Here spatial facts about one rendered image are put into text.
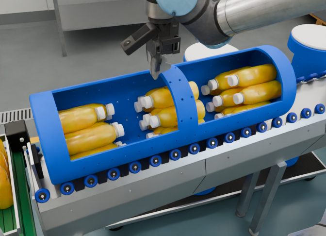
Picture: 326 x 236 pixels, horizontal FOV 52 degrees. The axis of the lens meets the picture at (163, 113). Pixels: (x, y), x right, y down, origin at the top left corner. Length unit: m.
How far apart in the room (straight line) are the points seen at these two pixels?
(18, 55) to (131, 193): 2.86
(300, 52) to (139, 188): 1.12
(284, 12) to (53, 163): 0.68
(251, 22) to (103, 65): 2.80
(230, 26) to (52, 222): 0.81
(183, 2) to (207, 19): 0.08
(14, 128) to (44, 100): 0.32
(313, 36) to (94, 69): 2.16
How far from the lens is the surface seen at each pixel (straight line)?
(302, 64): 1.90
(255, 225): 2.09
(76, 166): 0.99
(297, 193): 2.48
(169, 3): 0.77
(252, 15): 0.76
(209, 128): 1.11
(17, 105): 3.12
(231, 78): 1.23
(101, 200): 1.17
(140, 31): 0.97
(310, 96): 1.66
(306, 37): 1.93
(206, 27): 0.83
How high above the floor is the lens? 1.82
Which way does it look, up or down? 40 degrees down
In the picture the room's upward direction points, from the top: 2 degrees clockwise
